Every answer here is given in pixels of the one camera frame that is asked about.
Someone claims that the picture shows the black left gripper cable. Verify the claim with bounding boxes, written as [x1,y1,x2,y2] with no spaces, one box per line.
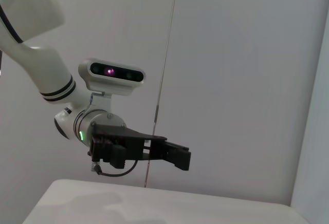
[91,157,138,177]

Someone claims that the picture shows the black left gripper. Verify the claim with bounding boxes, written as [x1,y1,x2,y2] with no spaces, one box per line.
[86,122,192,171]

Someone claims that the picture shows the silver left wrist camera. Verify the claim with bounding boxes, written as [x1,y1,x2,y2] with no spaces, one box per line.
[78,58,147,111]

